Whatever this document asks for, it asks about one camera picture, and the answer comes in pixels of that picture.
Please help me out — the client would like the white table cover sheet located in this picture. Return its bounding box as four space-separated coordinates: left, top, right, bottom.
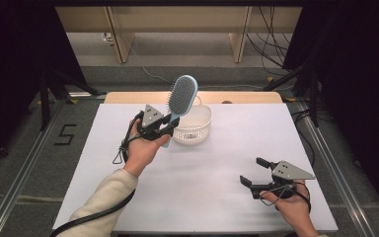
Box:
52 103 340 233

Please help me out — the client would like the light blue hairbrush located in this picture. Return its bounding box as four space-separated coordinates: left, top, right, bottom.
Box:
161 74 199 149

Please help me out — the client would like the white plastic basket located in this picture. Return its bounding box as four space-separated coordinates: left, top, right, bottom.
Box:
171 95 213 147

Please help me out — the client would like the black tripod stand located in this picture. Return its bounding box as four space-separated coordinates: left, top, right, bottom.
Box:
262 62 321 128
38 67 108 132

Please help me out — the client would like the person's right hand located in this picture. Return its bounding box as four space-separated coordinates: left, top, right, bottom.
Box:
260 180 312 231

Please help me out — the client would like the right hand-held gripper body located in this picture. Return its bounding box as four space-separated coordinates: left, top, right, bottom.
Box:
251 160 317 200

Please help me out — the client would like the metal floor rail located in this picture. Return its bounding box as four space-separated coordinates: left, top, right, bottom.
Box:
295 101 377 237
0 98 71 237

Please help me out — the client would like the bundle of black cables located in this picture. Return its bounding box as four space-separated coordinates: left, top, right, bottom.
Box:
245 5 298 77

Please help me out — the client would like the white floor cable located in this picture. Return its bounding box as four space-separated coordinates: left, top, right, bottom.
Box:
128 45 298 92

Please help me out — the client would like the person's left hand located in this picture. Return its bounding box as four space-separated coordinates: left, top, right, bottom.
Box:
122 118 172 179

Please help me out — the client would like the black curtain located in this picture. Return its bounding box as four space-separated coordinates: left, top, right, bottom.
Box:
0 0 89 174
281 0 379 226

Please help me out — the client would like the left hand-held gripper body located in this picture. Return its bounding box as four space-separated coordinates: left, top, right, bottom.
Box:
134 104 176 142

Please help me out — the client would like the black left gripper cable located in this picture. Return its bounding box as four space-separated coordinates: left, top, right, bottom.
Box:
49 111 146 237

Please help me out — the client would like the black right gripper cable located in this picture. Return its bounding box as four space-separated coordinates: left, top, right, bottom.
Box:
259 181 312 214

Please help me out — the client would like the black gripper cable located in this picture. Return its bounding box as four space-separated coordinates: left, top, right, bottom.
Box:
49 111 146 237
259 181 312 214

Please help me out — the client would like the beige wooden desk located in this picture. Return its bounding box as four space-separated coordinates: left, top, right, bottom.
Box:
54 5 304 64

